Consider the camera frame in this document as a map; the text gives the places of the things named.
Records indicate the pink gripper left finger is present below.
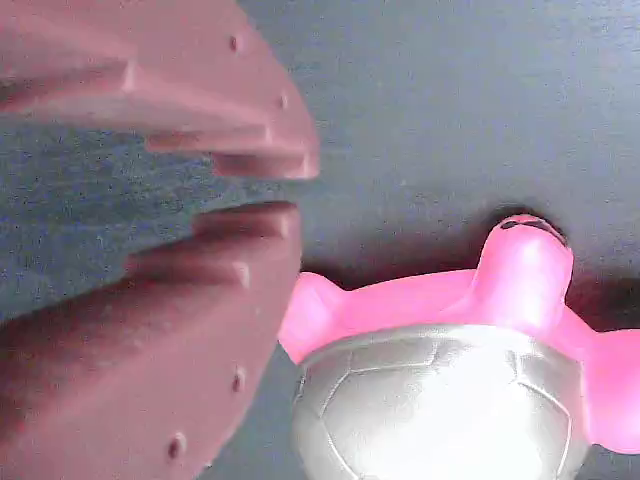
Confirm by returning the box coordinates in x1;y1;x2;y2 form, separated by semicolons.
0;200;302;480

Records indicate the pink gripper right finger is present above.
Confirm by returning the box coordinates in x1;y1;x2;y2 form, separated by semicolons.
0;0;322;180

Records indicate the pink turtle toy silver shell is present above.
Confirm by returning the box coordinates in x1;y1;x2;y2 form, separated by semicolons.
277;212;640;480

